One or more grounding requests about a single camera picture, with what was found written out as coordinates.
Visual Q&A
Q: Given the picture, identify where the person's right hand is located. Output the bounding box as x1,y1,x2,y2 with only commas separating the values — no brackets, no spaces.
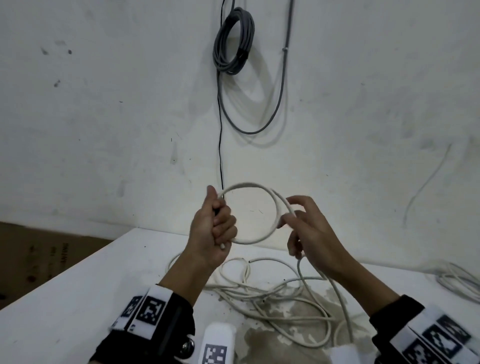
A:
276,194,357,278

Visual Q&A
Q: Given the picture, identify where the person's left hand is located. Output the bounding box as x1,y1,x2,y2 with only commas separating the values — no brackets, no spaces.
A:
187,184,239,269

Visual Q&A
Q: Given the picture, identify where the thin white cable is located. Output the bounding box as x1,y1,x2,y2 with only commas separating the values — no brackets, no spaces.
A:
215,181,355,344

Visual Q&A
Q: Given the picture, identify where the tangle of white cables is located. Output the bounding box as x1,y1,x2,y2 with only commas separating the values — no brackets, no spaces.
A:
166,253,361,350

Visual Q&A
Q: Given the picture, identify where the thick white cable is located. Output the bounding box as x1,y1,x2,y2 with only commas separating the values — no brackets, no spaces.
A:
434,261,480,305

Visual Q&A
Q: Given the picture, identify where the person's right forearm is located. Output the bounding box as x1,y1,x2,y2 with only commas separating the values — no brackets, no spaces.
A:
326,258,400,327

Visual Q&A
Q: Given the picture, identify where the person's left forearm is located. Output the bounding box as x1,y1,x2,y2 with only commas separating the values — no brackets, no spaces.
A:
157,254,222,307

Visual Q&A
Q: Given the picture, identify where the brown cardboard box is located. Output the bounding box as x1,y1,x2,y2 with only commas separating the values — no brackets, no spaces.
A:
0,221,115,310

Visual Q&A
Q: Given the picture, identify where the thin black wall wire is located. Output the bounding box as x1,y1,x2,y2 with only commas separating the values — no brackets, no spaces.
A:
216,0,227,190

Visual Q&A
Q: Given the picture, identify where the black left wrist strap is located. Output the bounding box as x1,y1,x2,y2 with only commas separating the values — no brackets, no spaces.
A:
89,284,197,364

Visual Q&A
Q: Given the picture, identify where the black wrist strap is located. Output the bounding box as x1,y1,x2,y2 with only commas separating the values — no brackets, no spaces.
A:
89,284,197,364
369,295,480,364

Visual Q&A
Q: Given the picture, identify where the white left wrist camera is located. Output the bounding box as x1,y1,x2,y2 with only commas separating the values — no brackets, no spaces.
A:
194,321,238,364

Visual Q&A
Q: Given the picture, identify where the black right wrist strap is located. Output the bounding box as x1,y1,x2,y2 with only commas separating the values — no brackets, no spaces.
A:
369,295,480,364

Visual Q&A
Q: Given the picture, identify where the grey coiled wall cable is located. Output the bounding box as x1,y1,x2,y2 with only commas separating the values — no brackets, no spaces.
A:
212,0,295,135

